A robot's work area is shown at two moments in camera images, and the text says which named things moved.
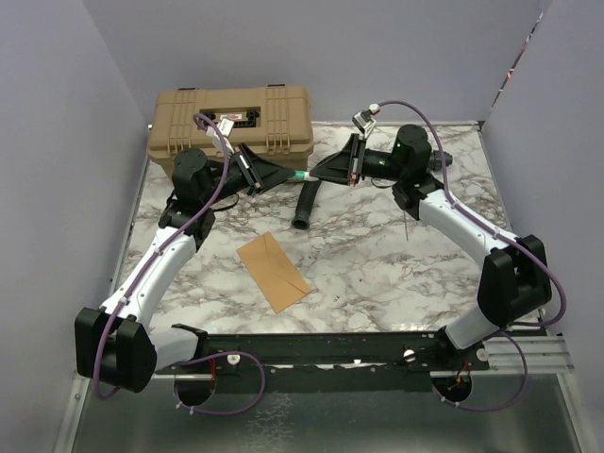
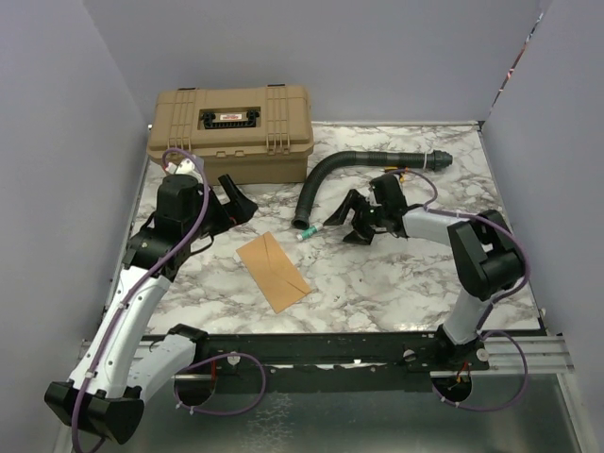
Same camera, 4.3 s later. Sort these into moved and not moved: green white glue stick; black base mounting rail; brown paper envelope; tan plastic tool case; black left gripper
Moved: black left gripper; green white glue stick
Not moved: black base mounting rail; tan plastic tool case; brown paper envelope
